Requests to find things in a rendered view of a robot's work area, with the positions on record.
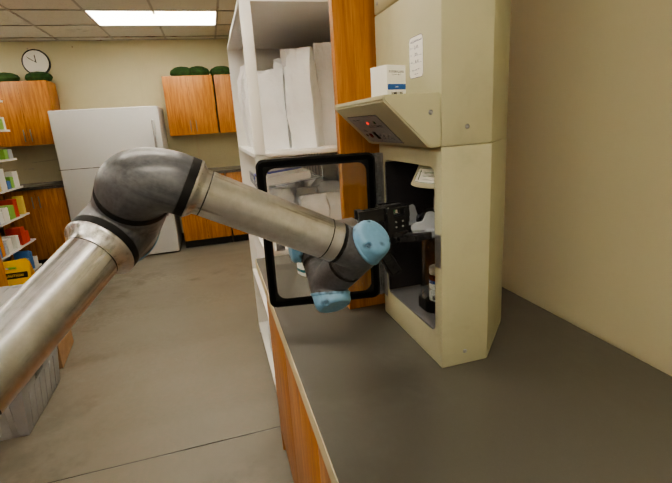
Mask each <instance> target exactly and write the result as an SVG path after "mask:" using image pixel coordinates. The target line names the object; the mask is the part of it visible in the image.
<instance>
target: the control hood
mask: <svg viewBox="0 0 672 483"><path fill-rule="evenodd" d="M334 108H335V110H336V111H337V112H338V113H339V114H340V115H341V116H342V117H343V118H344V119H345V120H346V121H347V122H348V123H349V124H350V125H351V126H352V127H353V128H354V129H355V130H356V131H358V132H359V133H360V134H361V135H362V136H363V137H364V138H365V139H366V140H367V141H368V142H369V143H371V144H383V145H397V146H410V147H424V148H436V147H439V146H440V145H441V94H439V92H429V93H409V94H388V95H380V96H375V97H371V98H366V99H361V100H356V101H352V102H347V103H342V104H337V105H335V106H334ZM368 115H376V116H377V117H378V118H379V119H380V120H381V121H382V122H383V123H384V124H385V125H386V126H387V127H388V128H389V129H390V130H391V131H392V132H393V133H394V134H395V135H396V136H397V137H398V138H399V139H400V140H401V141H402V142H403V143H387V142H371V141H370V140H369V139H368V138H367V137H366V136H365V135H364V134H363V133H362V132H361V131H360V130H359V129H358V128H357V127H356V126H355V125H354V124H353V123H352V122H351V121H349V120H348V119H347V118H348V117H358V116H368Z"/></svg>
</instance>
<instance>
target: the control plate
mask: <svg viewBox="0 0 672 483"><path fill-rule="evenodd" d="M347 119H348V120H349V121H351V122H352V123H353V124H354V125H355V126H356V127H357V128H358V129H359V130H360V131H361V132H362V133H363V134H364V135H365V136H366V137H367V138H368V139H369V140H370V141H371V142H387V143H403V142H402V141H401V140H400V139H399V138H398V137H397V136H396V135H395V134H394V133H393V132H392V131H391V130H390V129H389V128H388V127H387V126H386V125H385V124H384V123H383V122H382V121H381V120H380V119H379V118H378V117H377V116H376V115H368V116H358V117H348V118H347ZM372 121H374V122H375V123H376V124H374V123H373V122H372ZM366 122H368V123H369V124H370V125H368V124H367V123H366ZM372 132H375V133H376V134H377V135H378V136H379V135H380V134H381V135H382V136H381V138H382V139H378V138H377V137H376V136H375V135H374V134H373V133H372ZM369 133H371V134H372V135H373V136H374V138H372V137H371V136H370V135H369ZM379 133H380V134H379ZM383 133H384V134H385V135H386V136H385V137H384V136H383V135H384V134H383ZM366 134H368V135H369V136H367V135H366ZM388 134H390V135H391V137H390V136H389V137H388V136H387V135H388ZM379 137H380V136H379Z"/></svg>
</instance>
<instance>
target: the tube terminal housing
mask: <svg viewBox="0 0 672 483"><path fill-rule="evenodd" d="M510 21H511V0H398V1H397V2H396V3H394V4H393V5H391V6H390V7H388V8H387V9H385V10H384V11H382V12H381V13H380V14H378V15H377V16H375V44H376V67H378V66H382V65H405V72H406V94H409V93H429V92H439V94H441V145H440V146H439V147H436V148H424V147H410V146H397V145H383V144H379V152H380V153H383V171H384V199H385V203H386V195H385V162H390V161H399V162H406V163H412V164H418V165H425V166H430V167H431V168H432V169H433V172H434V198H435V234H437V235H440V236H441V269H439V268H438V267H436V266H435V329H431V328H430V327H429V326H428V325H427V324H426V323H424V322H423V321H422V320H421V319H420V318H419V317H418V316H417V315H415V314H414V313H413V312H412V311H411V310H410V309H409V308H407V307H406V306H405V305H404V304H403V303H402V302H401V301H400V300H398V299H397V298H396V297H395V296H394V295H393V294H392V293H391V292H390V289H389V281H388V273H387V282H388V296H387V295H386V294H385V311H386V312H387V313H388V314H389V315H390V316H391V317H392V318H393V319H394V320H395V321H396V322H397V323H398V324H399V325H400V326H401V327H402V328H403V329H404V330H405V331H406V332H407V333H408V334H409V335H410V336H411V337H412V338H413V339H414V340H415V341H416V342H417V343H418V344H419V345H420V346H421V347H422V348H423V349H424V350H425V351H426V352H427V353H428V354H429V355H430V356H431V357H432V358H433V359H434V360H435V361H436V362H437V363H438V364H439V365H440V366H441V367H442V368H445V367H449V366H454V365H458V364H462V363H467V362H471V361H475V360H480V359H484V358H487V355H488V353H489V350H490V348H491V345H492V342H493V340H494V337H495V334H496V332H497V329H498V327H499V324H500V321H501V298H502V267H503V237H504V206H505V176H506V145H507V137H506V136H507V113H508V82H509V51H510ZM422 32H423V76H422V77H418V78H415V79H411V80H410V76H409V38H412V37H414V36H416V35H418V34H420V33H422Z"/></svg>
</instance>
